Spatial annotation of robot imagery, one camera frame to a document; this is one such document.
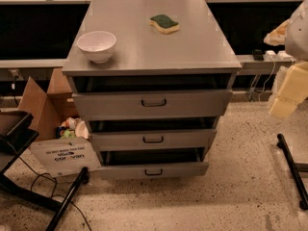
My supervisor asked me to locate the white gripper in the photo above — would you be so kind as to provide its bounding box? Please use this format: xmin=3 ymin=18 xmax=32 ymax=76
xmin=269 ymin=62 xmax=308 ymax=119

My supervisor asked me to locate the grey drawer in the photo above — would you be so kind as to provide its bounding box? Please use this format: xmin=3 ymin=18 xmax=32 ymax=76
xmin=90 ymin=129 xmax=217 ymax=151
xmin=99 ymin=162 xmax=209 ymax=179
xmin=73 ymin=90 xmax=232 ymax=120

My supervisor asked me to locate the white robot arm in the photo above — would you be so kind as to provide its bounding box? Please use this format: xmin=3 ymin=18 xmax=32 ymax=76
xmin=264 ymin=0 xmax=308 ymax=119

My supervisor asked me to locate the grey top drawer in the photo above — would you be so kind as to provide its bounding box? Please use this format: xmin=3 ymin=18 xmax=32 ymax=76
xmin=73 ymin=90 xmax=232 ymax=120

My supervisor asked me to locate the grey bottom drawer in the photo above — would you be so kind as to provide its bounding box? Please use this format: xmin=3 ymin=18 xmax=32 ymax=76
xmin=99 ymin=162 xmax=209 ymax=179

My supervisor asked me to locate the grey drawer cabinet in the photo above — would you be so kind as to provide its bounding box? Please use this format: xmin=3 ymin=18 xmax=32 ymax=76
xmin=63 ymin=0 xmax=241 ymax=167

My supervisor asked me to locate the white power strip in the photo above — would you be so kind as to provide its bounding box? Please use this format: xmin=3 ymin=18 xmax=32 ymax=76
xmin=264 ymin=50 xmax=293 ymax=61

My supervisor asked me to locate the black adapter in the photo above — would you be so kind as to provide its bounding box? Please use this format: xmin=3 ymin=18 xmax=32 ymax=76
xmin=252 ymin=49 xmax=264 ymax=61

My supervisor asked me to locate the green yellow sponge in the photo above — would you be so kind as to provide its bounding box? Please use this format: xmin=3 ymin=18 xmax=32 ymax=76
xmin=149 ymin=14 xmax=179 ymax=35

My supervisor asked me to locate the white bowl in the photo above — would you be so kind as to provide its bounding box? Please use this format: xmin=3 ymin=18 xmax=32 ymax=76
xmin=77 ymin=31 xmax=116 ymax=64

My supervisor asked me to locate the clutter in box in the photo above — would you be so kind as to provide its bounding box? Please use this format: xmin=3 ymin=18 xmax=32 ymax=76
xmin=56 ymin=117 xmax=89 ymax=140

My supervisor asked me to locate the brown cardboard box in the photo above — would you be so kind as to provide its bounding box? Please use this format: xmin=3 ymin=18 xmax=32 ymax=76
xmin=18 ymin=68 xmax=100 ymax=177

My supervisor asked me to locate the white cable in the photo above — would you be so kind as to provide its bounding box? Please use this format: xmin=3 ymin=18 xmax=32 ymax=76
xmin=257 ymin=55 xmax=277 ymax=105

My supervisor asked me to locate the black floor cable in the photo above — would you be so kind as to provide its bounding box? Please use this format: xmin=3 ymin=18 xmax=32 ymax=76
xmin=17 ymin=156 xmax=93 ymax=231

